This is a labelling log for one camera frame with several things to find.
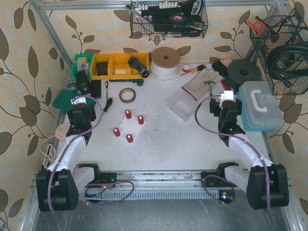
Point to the black battery charger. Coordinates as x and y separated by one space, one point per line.
83 83

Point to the black disc spool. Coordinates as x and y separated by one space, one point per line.
240 71

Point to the brown tape roll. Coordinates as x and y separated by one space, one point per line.
127 95

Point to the short red spring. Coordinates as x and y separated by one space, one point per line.
140 120
129 138

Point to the right wire basket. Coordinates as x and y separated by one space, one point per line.
283 54

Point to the grey pipe fitting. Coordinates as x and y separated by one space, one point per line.
134 63

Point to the large black orange screwdriver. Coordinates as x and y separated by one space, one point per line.
109 102

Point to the small yellow black screwdriver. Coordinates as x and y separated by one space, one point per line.
106 89

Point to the black electrical tape roll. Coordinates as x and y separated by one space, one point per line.
177 19

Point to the pink round power socket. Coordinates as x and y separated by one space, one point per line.
62 131

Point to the green plastic case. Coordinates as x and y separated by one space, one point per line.
63 101

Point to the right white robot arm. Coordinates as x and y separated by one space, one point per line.
264 182

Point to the orange handled pliers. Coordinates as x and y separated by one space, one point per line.
255 28

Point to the clear plastic spring tray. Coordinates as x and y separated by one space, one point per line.
183 105

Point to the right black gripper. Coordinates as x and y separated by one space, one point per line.
213 107

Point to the white cable spool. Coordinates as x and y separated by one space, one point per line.
165 64

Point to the large red spring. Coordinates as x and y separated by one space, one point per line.
128 114
116 132

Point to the yellow black bit driver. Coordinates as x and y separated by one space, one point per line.
196 69

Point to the green clamp tool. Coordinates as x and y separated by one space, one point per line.
139 82

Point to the aluminium rail base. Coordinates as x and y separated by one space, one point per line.
112 187

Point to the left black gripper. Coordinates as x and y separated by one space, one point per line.
90 112

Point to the white work glove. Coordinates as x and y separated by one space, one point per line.
197 87

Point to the black box in bin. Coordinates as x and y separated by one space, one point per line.
102 68

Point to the green storage bin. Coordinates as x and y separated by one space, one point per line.
82 62

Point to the teal clear toolbox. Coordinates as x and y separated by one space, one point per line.
260 111

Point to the small claw hammer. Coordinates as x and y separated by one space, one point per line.
210 83

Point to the red white tape roll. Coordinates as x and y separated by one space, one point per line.
186 68

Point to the yellow storage bin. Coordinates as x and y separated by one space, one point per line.
99 57
118 67
143 57

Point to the white peg base plate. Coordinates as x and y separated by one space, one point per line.
129 126

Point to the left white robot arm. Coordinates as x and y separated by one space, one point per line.
67 163

